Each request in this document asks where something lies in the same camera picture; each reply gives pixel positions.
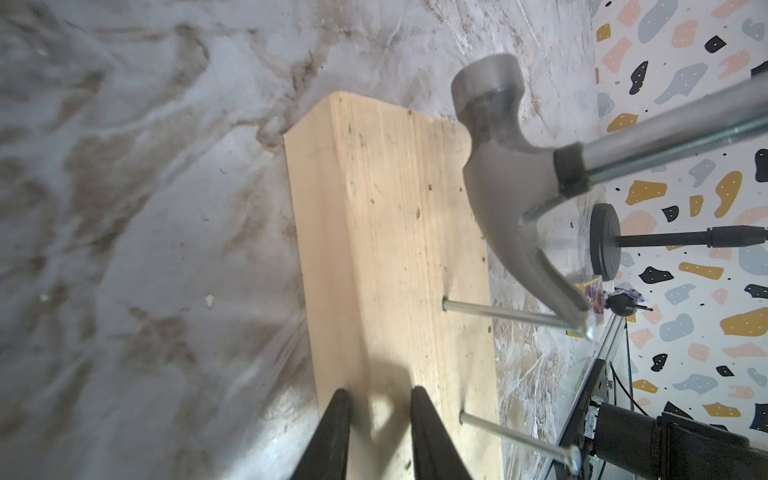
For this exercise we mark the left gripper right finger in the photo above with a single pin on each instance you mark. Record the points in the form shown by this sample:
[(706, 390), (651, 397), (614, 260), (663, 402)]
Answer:
[(434, 454)]

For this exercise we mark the steel claw hammer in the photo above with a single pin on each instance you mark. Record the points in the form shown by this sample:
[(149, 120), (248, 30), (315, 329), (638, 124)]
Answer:
[(511, 183)]

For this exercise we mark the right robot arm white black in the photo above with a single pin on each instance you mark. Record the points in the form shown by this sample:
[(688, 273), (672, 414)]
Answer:
[(673, 447)]

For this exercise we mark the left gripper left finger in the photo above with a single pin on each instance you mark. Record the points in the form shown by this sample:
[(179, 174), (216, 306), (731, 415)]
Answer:
[(326, 455)]

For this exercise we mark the purple card box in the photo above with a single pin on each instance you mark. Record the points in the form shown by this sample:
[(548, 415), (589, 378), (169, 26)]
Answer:
[(591, 286)]

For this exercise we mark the light wooden block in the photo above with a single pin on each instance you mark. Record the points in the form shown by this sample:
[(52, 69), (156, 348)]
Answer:
[(385, 234)]

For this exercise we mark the steel nail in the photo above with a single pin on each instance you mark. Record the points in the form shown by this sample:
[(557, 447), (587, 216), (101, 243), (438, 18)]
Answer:
[(584, 329), (570, 457)]

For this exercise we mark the steel nail upper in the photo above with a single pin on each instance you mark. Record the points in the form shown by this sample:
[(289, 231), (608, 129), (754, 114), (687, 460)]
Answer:
[(584, 329)]

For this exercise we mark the steel nail lower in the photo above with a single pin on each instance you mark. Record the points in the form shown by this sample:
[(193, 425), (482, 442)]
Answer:
[(570, 457)]

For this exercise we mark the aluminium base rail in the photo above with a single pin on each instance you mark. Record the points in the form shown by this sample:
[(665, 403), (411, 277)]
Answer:
[(612, 347)]

